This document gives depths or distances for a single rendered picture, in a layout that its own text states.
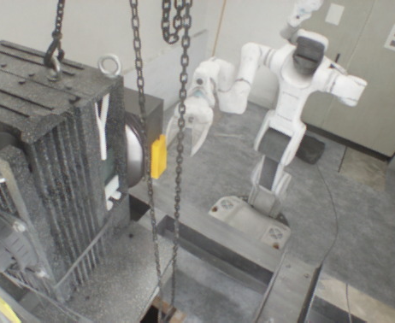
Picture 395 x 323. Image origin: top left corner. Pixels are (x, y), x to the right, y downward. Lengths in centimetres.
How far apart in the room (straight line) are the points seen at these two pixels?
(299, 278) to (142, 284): 81
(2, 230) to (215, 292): 165
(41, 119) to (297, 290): 136
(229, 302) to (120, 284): 115
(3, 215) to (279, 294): 122
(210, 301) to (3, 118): 180
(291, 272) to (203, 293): 78
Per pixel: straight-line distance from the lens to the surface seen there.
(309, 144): 345
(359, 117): 368
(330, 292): 176
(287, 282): 169
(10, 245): 96
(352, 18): 337
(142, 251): 137
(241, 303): 232
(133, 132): 112
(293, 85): 149
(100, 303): 128
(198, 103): 86
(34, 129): 75
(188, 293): 229
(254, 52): 148
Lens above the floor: 207
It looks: 42 degrees down
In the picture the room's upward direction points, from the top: 9 degrees clockwise
